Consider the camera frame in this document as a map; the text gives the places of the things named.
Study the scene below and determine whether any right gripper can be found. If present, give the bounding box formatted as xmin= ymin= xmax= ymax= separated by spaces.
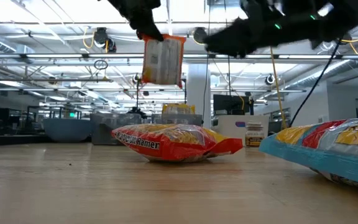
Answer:
xmin=203 ymin=0 xmax=295 ymax=58

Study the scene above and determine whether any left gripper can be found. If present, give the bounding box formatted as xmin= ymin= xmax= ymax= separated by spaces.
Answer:
xmin=107 ymin=0 xmax=165 ymax=42

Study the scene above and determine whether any orange ramen packet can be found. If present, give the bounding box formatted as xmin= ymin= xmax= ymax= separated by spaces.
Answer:
xmin=141 ymin=33 xmax=187 ymax=89

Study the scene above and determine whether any blue bowl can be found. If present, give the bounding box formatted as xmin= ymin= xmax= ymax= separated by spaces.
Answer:
xmin=43 ymin=118 xmax=93 ymax=144

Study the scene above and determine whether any white plastic bin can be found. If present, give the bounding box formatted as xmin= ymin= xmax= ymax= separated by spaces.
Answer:
xmin=218 ymin=114 xmax=270 ymax=146

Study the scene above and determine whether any grey plastic bin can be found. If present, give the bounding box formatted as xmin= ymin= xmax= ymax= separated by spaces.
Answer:
xmin=150 ymin=113 xmax=203 ymax=127
xmin=89 ymin=112 xmax=143 ymax=146

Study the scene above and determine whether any red ramen packet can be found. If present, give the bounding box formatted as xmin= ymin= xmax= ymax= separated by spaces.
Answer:
xmin=111 ymin=123 xmax=244 ymax=164

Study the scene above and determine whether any blue ramen packet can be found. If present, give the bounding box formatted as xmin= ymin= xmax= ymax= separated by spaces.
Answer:
xmin=259 ymin=116 xmax=358 ymax=188

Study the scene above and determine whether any yellow hanging cable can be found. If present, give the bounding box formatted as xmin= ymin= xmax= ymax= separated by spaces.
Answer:
xmin=268 ymin=46 xmax=288 ymax=129

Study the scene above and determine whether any black camera gantry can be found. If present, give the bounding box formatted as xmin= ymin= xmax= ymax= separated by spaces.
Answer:
xmin=135 ymin=88 xmax=188 ymax=114

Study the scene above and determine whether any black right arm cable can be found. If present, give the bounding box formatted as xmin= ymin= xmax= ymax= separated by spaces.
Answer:
xmin=290 ymin=39 xmax=343 ymax=126

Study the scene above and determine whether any black aluminium table frame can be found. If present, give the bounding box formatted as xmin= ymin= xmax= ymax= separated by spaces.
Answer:
xmin=0 ymin=134 xmax=46 ymax=147

